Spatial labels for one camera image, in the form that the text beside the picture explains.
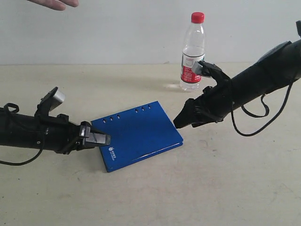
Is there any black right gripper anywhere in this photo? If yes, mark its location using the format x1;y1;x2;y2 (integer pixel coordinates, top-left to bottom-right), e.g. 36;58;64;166
173;86;235;129

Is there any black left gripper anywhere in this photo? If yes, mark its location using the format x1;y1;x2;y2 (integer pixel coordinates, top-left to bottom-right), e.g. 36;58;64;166
44;114;111;154

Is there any blue ring binder notebook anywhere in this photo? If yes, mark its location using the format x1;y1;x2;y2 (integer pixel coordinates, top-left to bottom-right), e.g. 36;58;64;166
92;101;183;172

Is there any clear water bottle red label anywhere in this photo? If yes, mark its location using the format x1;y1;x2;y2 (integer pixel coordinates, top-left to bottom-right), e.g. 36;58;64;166
180;12;206;92

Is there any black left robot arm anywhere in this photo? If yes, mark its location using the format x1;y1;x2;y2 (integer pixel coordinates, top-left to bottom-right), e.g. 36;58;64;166
0;103;111;154

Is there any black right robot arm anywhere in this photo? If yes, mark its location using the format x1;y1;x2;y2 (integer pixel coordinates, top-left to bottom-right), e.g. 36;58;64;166
173;40;301;129

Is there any person's bare hand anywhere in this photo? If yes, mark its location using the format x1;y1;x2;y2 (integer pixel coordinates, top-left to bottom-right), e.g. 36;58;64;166
28;0;79;11

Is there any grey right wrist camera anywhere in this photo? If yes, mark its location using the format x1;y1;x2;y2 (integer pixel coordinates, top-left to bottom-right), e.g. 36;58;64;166
191;60;224;81

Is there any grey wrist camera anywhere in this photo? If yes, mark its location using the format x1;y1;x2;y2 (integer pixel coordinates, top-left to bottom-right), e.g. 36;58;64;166
35;87;65;116
191;60;224;81

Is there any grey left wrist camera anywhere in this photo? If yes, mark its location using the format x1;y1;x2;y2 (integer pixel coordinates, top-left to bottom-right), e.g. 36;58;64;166
35;87;65;116

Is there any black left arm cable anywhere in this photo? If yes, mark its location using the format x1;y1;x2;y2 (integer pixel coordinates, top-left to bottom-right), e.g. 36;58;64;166
0;103;48;166

